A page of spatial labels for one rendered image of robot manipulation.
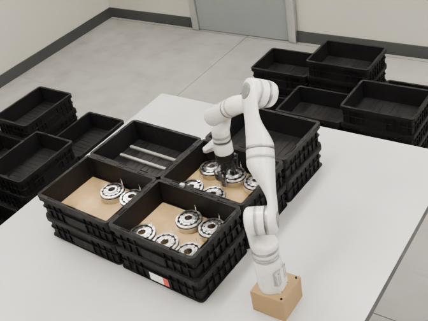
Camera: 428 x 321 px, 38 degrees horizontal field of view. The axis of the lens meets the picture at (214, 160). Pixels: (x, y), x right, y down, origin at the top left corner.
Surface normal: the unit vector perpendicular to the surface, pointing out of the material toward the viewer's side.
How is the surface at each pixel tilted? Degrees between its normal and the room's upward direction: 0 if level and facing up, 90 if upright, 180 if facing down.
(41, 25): 90
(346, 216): 0
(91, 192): 0
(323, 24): 90
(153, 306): 0
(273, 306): 90
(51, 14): 90
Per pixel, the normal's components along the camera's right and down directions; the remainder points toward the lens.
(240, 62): -0.15, -0.80
